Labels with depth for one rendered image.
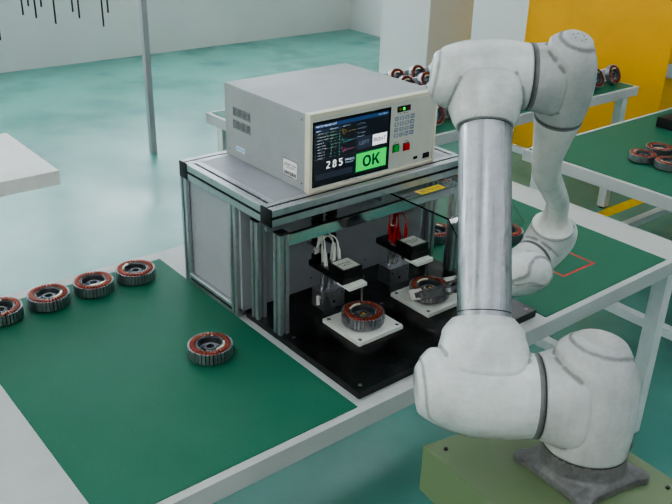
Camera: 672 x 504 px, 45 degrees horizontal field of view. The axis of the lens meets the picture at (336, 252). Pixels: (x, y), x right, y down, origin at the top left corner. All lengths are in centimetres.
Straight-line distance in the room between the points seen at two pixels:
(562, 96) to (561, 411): 60
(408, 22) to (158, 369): 446
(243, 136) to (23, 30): 621
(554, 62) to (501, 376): 60
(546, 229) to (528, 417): 72
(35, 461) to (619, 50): 460
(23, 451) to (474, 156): 109
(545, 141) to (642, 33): 383
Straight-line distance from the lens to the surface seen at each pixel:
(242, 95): 222
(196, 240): 235
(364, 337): 208
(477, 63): 161
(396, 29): 623
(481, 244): 151
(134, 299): 235
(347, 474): 286
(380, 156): 217
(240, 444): 179
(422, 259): 227
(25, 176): 199
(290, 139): 207
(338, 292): 222
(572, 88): 166
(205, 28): 917
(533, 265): 198
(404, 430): 306
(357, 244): 239
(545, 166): 179
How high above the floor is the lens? 187
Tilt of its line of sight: 26 degrees down
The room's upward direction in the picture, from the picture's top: 2 degrees clockwise
